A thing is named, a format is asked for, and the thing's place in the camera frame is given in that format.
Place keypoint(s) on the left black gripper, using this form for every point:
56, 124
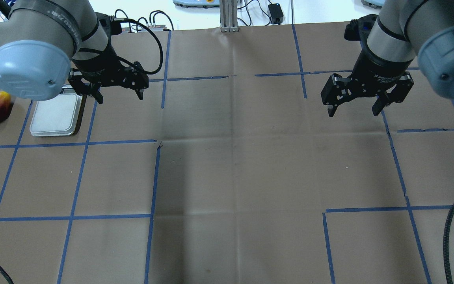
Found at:
97, 65

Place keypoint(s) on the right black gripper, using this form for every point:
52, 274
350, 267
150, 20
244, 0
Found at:
373, 65

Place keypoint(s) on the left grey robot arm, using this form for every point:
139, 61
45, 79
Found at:
45, 44

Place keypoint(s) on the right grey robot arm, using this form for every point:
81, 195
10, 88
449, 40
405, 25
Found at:
404, 30

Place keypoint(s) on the white kitchen scale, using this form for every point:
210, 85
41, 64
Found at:
59, 116

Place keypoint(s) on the black power adapter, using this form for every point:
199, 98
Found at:
275, 13

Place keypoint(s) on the aluminium profile post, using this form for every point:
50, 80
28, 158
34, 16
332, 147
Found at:
228, 15

